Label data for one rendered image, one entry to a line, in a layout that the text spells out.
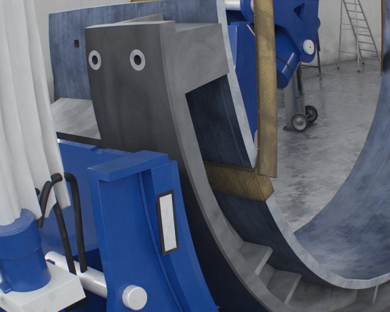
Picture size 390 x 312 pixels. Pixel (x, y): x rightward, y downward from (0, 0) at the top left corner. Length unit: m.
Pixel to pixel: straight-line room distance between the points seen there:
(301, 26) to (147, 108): 3.58
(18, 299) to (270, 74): 0.88
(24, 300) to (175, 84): 0.58
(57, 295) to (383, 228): 1.80
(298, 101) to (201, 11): 9.72
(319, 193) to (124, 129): 6.79
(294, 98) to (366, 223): 8.28
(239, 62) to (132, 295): 3.15
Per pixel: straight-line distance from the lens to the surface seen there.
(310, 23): 5.33
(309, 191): 8.61
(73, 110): 2.14
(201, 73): 1.70
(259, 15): 1.95
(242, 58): 4.68
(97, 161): 1.80
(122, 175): 1.54
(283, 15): 5.06
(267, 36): 1.96
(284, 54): 5.17
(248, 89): 4.78
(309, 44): 5.26
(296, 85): 11.39
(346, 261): 2.82
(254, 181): 1.86
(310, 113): 11.87
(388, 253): 2.88
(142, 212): 1.64
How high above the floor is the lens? 2.50
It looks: 14 degrees down
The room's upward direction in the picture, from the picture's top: 4 degrees counter-clockwise
